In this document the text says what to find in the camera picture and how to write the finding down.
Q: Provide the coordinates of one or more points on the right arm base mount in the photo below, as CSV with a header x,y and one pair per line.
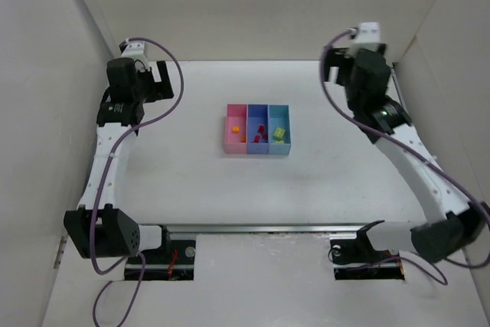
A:
x,y
356,259

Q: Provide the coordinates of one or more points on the pink container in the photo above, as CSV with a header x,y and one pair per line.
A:
x,y
236,116

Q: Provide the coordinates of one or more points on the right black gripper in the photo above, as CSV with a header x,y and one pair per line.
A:
x,y
331,65

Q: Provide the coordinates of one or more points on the dark blue container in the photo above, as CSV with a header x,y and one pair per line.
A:
x,y
257,114

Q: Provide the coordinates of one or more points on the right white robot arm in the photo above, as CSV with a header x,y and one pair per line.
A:
x,y
454,218

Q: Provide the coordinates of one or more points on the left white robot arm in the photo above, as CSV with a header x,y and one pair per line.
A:
x,y
118,123

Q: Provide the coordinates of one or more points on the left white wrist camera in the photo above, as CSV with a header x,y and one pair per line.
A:
x,y
134,49

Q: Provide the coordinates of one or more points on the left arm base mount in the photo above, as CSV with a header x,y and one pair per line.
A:
x,y
167,258

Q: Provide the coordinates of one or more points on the metal front rail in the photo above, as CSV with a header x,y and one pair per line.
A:
x,y
268,229

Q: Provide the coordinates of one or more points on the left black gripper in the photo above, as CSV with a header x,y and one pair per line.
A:
x,y
161,80

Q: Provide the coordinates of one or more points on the light blue container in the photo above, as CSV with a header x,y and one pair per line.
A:
x,y
279,117

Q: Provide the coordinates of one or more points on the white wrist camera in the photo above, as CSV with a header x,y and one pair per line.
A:
x,y
366,35
134,49

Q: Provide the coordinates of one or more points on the yellow-green lego block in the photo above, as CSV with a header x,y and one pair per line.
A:
x,y
279,134

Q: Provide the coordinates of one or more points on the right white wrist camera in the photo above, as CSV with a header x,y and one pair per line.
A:
x,y
366,35

